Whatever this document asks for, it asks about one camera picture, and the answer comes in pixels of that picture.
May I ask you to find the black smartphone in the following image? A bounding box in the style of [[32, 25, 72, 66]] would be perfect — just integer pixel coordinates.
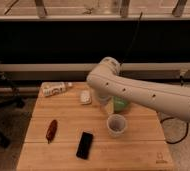
[[76, 132, 93, 159]]

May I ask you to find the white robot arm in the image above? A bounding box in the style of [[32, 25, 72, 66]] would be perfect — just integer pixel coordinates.
[[86, 57, 190, 123]]

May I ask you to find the white baseboard heater rail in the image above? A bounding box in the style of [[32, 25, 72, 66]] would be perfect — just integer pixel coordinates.
[[0, 63, 190, 80]]

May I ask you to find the small white block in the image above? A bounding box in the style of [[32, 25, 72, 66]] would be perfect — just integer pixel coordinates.
[[80, 90, 92, 105]]

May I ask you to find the green ceramic bowl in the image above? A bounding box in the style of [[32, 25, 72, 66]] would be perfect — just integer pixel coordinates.
[[113, 97, 129, 113]]

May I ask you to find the black hanging cable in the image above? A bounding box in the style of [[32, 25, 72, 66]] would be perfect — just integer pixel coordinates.
[[119, 11, 144, 66]]

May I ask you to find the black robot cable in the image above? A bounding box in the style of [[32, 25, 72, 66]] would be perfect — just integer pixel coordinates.
[[160, 115, 190, 145]]

